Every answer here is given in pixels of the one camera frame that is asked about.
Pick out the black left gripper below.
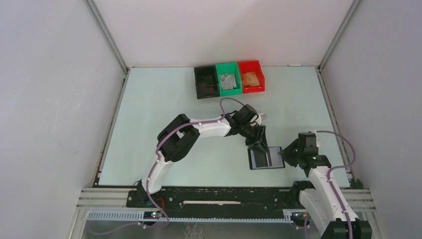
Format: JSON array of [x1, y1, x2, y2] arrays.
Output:
[[238, 122, 270, 156]]

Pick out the black leather card holder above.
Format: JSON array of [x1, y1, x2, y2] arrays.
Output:
[[248, 146, 286, 170]]

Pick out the red storage bin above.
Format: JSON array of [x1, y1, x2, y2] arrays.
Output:
[[237, 60, 265, 94]]

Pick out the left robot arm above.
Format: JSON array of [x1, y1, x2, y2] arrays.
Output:
[[136, 111, 268, 208]]

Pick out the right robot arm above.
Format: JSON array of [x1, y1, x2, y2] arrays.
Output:
[[279, 132, 373, 239]]

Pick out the orange cards in red bin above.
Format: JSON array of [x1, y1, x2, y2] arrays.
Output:
[[242, 72, 260, 87]]

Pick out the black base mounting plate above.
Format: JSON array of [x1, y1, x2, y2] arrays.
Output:
[[126, 186, 304, 220]]

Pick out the green storage bin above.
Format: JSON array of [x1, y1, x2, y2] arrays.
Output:
[[215, 62, 242, 97]]

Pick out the black storage bin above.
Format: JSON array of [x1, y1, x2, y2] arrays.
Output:
[[194, 65, 220, 99]]

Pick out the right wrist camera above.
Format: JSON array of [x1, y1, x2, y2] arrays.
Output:
[[312, 130, 320, 147]]

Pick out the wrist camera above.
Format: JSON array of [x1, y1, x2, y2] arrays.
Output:
[[312, 130, 320, 147], [238, 104, 267, 126]]

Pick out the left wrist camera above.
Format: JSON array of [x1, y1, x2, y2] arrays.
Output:
[[238, 104, 267, 126]]

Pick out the aluminium frame rail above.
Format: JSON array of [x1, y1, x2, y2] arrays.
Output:
[[76, 187, 377, 224]]

